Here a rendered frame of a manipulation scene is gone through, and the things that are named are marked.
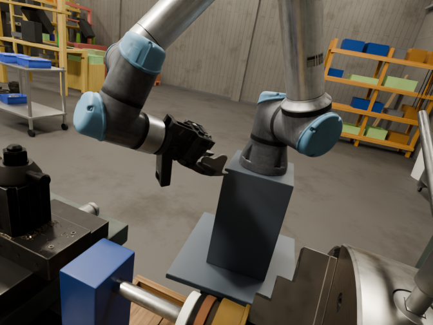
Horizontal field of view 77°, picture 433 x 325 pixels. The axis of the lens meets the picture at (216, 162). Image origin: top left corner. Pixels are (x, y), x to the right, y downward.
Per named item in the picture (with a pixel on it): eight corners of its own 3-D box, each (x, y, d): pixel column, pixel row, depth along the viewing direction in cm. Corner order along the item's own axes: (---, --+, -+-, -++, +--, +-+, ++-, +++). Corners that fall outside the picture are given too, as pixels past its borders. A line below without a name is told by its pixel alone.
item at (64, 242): (91, 249, 58) (91, 229, 56) (48, 282, 49) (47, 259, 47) (21, 217, 64) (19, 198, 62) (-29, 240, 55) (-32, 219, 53)
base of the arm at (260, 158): (243, 153, 95) (249, 125, 91) (287, 164, 92) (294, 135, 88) (234, 167, 81) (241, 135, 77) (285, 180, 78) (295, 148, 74)
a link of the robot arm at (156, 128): (133, 157, 52) (123, 133, 57) (154, 162, 55) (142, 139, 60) (153, 126, 50) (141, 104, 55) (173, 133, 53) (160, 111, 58)
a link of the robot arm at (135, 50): (120, 27, 50) (97, 82, 52) (129, 27, 41) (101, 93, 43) (158, 49, 55) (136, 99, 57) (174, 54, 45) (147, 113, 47)
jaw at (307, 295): (335, 354, 33) (356, 257, 37) (346, 368, 29) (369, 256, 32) (249, 315, 36) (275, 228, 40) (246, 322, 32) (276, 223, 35)
